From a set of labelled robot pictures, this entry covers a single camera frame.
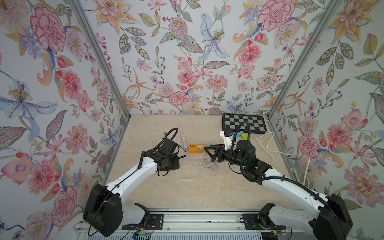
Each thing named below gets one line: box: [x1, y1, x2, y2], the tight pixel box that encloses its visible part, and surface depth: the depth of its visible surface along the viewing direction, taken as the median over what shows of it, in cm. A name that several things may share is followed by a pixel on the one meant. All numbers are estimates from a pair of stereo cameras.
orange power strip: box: [188, 144, 205, 153], surface depth 102 cm
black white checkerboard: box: [222, 113, 267, 134], surface depth 116 cm
